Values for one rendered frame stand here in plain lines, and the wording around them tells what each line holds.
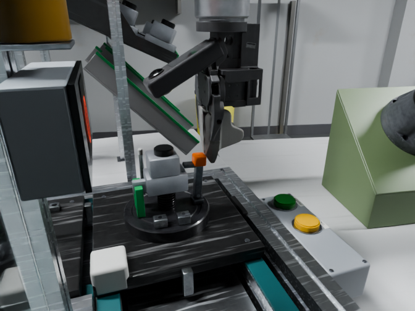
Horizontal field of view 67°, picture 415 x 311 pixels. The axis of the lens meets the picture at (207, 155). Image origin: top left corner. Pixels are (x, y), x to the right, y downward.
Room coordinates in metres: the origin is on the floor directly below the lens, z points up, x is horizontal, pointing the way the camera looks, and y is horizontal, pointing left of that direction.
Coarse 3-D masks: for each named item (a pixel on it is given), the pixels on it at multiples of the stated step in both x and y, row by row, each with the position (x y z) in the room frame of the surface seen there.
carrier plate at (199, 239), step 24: (120, 192) 0.53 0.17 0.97; (216, 192) 0.53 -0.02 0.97; (96, 216) 0.45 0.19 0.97; (120, 216) 0.45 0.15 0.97; (216, 216) 0.45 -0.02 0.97; (240, 216) 0.45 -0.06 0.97; (96, 240) 0.38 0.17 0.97; (120, 240) 0.38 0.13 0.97; (192, 240) 0.38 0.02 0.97; (216, 240) 0.38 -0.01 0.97; (240, 240) 0.38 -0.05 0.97; (144, 264) 0.33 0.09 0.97; (168, 264) 0.33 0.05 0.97; (192, 264) 0.34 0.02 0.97; (216, 264) 0.35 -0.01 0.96
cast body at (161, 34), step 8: (160, 24) 0.70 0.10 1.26; (168, 24) 0.70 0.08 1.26; (152, 32) 0.70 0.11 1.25; (160, 32) 0.69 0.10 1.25; (168, 32) 0.69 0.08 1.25; (176, 32) 0.73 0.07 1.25; (152, 40) 0.69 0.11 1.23; (160, 40) 0.69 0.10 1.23; (168, 40) 0.69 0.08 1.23; (168, 48) 0.69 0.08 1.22
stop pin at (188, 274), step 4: (184, 268) 0.33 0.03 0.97; (188, 268) 0.33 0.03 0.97; (184, 272) 0.32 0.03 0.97; (188, 272) 0.32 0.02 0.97; (192, 272) 0.32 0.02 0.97; (184, 276) 0.32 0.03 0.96; (188, 276) 0.32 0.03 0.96; (192, 276) 0.32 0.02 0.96; (184, 280) 0.32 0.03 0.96; (188, 280) 0.32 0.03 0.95; (192, 280) 0.32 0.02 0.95; (184, 284) 0.32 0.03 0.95; (188, 284) 0.32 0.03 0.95; (192, 284) 0.32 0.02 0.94; (184, 288) 0.32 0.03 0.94; (188, 288) 0.32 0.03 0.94; (192, 288) 0.32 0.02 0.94; (184, 292) 0.32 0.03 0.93; (188, 292) 0.32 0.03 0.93; (192, 292) 0.32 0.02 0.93
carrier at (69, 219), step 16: (64, 208) 0.47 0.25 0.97; (80, 208) 0.47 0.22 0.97; (64, 224) 0.42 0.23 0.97; (80, 224) 0.42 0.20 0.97; (64, 240) 0.38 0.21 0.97; (80, 240) 0.38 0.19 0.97; (64, 256) 0.35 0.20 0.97; (80, 256) 0.35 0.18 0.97; (64, 272) 0.32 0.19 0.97; (80, 272) 0.32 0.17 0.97; (80, 288) 0.30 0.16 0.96
